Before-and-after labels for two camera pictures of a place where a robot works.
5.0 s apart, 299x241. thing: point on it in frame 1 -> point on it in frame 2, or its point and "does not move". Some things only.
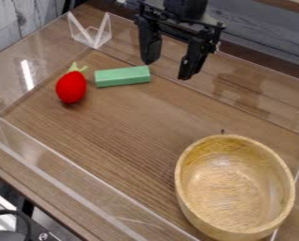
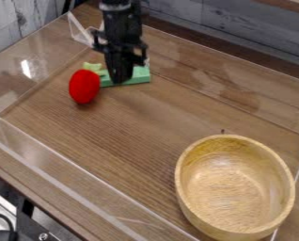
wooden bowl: [234, 187] does not move
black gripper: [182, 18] -> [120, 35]
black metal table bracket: [40, 233] does not move
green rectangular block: [122, 76] does not move
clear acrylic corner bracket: [92, 37] does not move
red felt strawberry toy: [72, 85] -> [84, 86]
